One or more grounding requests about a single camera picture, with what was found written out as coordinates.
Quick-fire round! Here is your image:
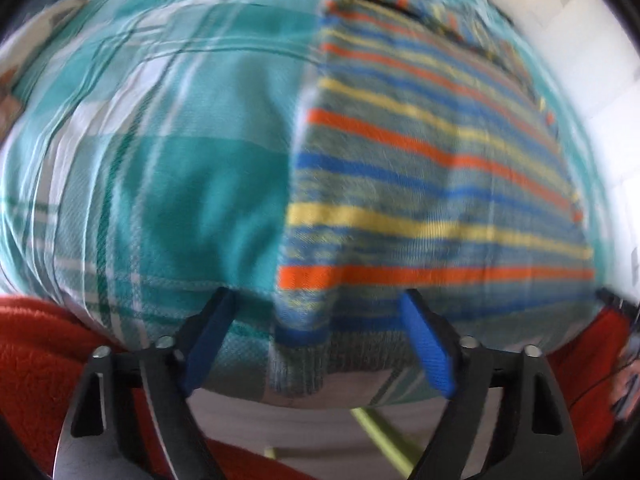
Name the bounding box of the green stick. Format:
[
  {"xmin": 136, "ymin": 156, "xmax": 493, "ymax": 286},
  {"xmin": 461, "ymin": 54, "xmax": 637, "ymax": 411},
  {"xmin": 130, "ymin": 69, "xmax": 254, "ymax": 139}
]
[{"xmin": 350, "ymin": 407, "xmax": 426, "ymax": 476}]

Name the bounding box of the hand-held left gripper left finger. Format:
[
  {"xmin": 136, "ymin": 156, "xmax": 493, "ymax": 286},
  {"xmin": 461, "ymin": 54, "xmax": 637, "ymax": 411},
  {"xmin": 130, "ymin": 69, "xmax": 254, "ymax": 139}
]
[{"xmin": 52, "ymin": 287, "xmax": 236, "ymax": 480}]

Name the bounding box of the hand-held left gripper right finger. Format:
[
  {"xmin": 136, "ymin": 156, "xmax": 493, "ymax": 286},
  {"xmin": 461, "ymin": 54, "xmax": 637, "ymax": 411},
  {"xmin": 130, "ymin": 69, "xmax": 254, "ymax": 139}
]
[{"xmin": 397, "ymin": 289, "xmax": 586, "ymax": 480}]

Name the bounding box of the teal checkered bedspread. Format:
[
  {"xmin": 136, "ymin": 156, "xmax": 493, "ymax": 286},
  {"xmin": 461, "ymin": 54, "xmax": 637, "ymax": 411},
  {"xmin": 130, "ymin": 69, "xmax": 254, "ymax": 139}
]
[{"xmin": 0, "ymin": 0, "xmax": 616, "ymax": 406}]

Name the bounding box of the striped knit baby romper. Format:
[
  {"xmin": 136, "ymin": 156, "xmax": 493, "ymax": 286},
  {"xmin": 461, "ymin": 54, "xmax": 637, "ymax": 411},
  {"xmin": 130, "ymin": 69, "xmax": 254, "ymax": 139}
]
[{"xmin": 267, "ymin": 0, "xmax": 598, "ymax": 396}]

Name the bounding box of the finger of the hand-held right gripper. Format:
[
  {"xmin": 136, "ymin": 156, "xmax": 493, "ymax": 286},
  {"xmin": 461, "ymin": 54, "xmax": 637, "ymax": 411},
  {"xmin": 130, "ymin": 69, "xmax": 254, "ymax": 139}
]
[{"xmin": 596, "ymin": 287, "xmax": 640, "ymax": 321}]

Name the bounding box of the white patterned pillow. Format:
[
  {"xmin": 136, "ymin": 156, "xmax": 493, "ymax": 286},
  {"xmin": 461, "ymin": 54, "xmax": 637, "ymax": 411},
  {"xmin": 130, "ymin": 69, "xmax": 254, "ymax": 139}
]
[{"xmin": 0, "ymin": 0, "xmax": 88, "ymax": 131}]

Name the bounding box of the orange fleece garment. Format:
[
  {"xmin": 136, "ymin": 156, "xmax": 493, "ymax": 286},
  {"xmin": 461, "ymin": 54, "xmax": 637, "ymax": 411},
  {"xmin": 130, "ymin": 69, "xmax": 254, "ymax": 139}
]
[{"xmin": 0, "ymin": 295, "xmax": 633, "ymax": 480}]

